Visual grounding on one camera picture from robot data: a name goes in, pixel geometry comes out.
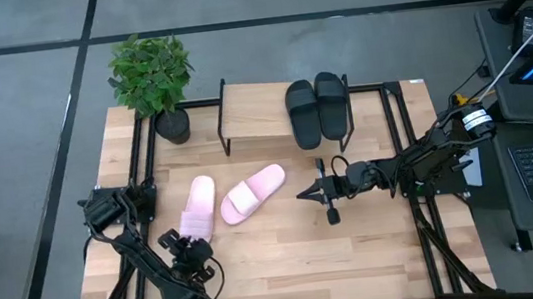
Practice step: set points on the pink slide sandal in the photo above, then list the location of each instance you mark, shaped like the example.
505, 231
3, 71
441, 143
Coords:
197, 202
251, 194

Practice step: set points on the yellow plug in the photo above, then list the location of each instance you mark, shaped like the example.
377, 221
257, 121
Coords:
461, 98

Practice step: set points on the thin white rod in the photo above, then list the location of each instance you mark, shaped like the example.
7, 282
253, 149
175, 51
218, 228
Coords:
513, 58

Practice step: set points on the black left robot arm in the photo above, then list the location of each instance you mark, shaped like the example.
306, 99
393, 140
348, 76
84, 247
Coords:
149, 268

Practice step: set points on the wooden shelf black metal frame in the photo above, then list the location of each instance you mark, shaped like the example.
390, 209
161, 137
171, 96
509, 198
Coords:
252, 111

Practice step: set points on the green leafy artificial plant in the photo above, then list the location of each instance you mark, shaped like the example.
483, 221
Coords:
149, 72

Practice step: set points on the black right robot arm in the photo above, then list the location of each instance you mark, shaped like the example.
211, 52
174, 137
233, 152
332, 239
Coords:
428, 158

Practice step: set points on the black metal table frame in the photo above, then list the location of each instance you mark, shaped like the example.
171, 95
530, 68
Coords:
365, 87

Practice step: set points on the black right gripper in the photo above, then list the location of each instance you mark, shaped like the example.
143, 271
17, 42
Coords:
334, 189

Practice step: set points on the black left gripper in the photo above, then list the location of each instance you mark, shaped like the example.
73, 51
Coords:
192, 253

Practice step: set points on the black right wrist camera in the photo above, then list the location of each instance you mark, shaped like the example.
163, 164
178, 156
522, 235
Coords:
361, 173

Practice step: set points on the black slide sandal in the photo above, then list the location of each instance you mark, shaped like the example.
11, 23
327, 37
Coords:
333, 106
303, 115

